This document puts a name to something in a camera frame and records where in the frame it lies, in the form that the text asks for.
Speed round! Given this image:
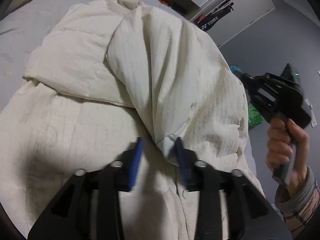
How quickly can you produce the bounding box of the white wardrobe sliding door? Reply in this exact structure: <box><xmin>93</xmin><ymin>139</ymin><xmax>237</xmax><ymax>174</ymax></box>
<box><xmin>190</xmin><ymin>0</ymin><xmax>276</xmax><ymax>48</ymax></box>

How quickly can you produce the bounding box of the light blue bed sheet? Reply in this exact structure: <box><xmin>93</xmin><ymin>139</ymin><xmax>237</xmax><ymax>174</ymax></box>
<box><xmin>0</xmin><ymin>0</ymin><xmax>258</xmax><ymax>176</ymax></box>

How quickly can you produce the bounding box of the cream white hooded jacket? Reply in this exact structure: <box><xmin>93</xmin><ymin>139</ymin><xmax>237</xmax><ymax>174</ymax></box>
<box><xmin>1</xmin><ymin>0</ymin><xmax>261</xmax><ymax>239</ymax></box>

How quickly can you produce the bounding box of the blue earth globe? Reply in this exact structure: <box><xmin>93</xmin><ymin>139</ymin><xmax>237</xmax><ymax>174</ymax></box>
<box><xmin>229</xmin><ymin>65</ymin><xmax>242</xmax><ymax>73</ymax></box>

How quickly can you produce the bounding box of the striped grey sleeve forearm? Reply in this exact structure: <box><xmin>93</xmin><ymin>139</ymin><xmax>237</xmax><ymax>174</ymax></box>
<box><xmin>274</xmin><ymin>168</ymin><xmax>319</xmax><ymax>239</ymax></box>

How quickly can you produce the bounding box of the black Yonex racket bag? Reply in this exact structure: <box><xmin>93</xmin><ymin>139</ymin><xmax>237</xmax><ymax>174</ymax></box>
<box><xmin>194</xmin><ymin>2</ymin><xmax>234</xmax><ymax>32</ymax></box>

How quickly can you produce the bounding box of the person's right hand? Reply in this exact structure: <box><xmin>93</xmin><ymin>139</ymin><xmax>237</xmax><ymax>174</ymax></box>
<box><xmin>266</xmin><ymin>118</ymin><xmax>310</xmax><ymax>197</ymax></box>

